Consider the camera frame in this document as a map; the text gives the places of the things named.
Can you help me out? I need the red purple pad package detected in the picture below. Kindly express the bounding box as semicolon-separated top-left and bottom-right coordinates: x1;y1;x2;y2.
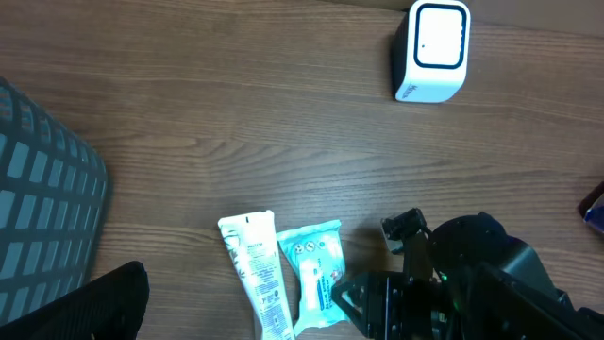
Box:
578;181;604;234

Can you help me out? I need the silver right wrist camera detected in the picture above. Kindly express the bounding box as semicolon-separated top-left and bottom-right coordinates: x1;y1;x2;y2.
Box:
381;208;431;255

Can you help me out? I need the teal wipes packet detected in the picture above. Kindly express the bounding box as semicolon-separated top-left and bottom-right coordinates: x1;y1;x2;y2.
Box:
277;219;348;336

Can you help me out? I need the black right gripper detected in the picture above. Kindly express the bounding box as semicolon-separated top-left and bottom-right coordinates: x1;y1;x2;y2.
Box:
331;272;453;340

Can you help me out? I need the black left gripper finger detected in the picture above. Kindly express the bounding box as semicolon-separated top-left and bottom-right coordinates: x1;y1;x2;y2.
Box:
1;261;149;340

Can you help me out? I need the white tube gold cap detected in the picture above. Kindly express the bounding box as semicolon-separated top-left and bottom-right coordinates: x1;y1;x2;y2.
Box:
218;210;295;340

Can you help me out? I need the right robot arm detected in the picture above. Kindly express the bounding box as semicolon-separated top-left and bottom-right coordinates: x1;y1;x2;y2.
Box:
331;208;603;340

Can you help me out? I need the grey plastic mesh basket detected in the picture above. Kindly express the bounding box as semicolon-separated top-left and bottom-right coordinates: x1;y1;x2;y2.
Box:
1;80;111;324

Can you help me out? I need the white barcode scanner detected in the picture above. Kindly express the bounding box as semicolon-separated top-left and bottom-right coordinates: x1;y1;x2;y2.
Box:
391;0;471;103

